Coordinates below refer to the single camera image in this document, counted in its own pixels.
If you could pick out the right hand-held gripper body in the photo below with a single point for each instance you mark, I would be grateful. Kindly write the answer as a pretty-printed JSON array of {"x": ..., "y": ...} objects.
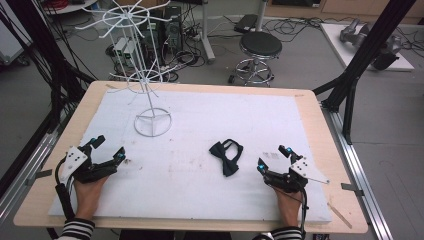
[{"x": 293, "y": 173}]

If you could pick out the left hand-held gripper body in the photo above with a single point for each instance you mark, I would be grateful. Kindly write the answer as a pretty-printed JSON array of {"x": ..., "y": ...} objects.
[{"x": 83, "y": 168}]

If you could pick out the person's left hand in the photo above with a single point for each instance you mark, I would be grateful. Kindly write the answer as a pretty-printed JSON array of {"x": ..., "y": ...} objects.
[{"x": 89, "y": 196}]

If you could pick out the person's right hand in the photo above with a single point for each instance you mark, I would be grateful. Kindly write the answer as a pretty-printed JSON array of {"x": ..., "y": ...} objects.
[{"x": 287, "y": 205}]

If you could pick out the black bow tie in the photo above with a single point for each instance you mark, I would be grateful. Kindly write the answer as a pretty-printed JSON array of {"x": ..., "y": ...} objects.
[{"x": 227, "y": 156}]

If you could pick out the grey metal clamp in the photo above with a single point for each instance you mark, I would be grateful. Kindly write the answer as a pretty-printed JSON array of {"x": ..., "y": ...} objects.
[
  {"x": 352, "y": 189},
  {"x": 39, "y": 176}
]

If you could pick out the thin wooden stick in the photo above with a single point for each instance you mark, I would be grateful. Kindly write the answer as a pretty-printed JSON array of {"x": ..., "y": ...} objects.
[{"x": 339, "y": 215}]

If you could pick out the white foam mat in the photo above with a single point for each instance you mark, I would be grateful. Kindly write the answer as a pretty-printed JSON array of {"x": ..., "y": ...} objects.
[{"x": 200, "y": 186}]

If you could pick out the white small boxes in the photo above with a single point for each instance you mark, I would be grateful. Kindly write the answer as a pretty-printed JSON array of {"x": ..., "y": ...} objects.
[{"x": 125, "y": 51}]

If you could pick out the black round stool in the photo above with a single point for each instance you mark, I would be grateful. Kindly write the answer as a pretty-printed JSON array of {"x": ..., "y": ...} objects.
[{"x": 258, "y": 50}]

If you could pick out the white floor board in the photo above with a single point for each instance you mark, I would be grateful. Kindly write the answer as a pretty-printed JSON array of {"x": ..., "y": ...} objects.
[{"x": 336, "y": 43}]

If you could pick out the black computer tower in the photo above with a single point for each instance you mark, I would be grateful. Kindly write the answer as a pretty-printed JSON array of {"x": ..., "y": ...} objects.
[{"x": 173, "y": 33}]

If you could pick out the flat black box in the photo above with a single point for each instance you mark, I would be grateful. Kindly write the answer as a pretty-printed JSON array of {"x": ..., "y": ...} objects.
[{"x": 246, "y": 23}]

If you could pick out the grey machine part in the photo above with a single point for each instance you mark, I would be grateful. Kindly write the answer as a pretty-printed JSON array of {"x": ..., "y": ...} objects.
[{"x": 354, "y": 31}]

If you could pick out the black machine part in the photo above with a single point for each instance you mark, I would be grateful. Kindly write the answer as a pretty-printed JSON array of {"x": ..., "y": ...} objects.
[{"x": 386, "y": 53}]

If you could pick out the white desk leg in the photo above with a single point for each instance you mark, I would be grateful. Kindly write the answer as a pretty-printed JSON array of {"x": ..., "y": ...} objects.
[{"x": 207, "y": 33}]

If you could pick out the aluminium rail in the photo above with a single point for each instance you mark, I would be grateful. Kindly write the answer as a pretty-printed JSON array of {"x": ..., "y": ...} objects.
[
  {"x": 23, "y": 166},
  {"x": 360, "y": 166}
]

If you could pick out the black frame post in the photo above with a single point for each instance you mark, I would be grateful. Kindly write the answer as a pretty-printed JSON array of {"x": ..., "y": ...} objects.
[
  {"x": 40, "y": 50},
  {"x": 363, "y": 56}
]

